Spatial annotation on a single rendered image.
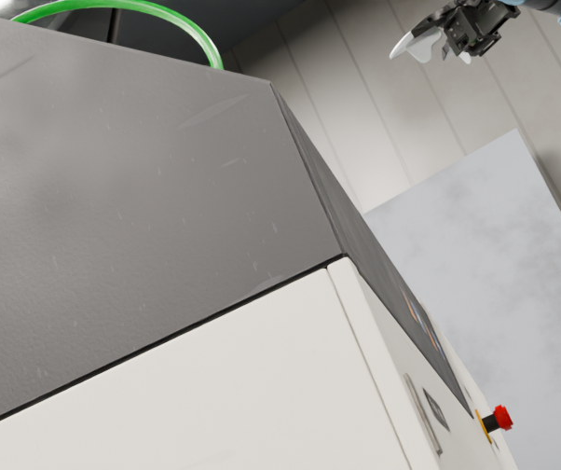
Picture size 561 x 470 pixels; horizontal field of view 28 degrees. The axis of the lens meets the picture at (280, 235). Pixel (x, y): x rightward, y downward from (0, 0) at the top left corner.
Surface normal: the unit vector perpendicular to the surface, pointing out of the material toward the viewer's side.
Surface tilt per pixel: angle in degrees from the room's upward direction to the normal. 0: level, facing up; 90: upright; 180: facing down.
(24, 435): 90
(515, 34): 90
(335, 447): 90
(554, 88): 90
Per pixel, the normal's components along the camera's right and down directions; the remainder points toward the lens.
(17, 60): -0.29, -0.33
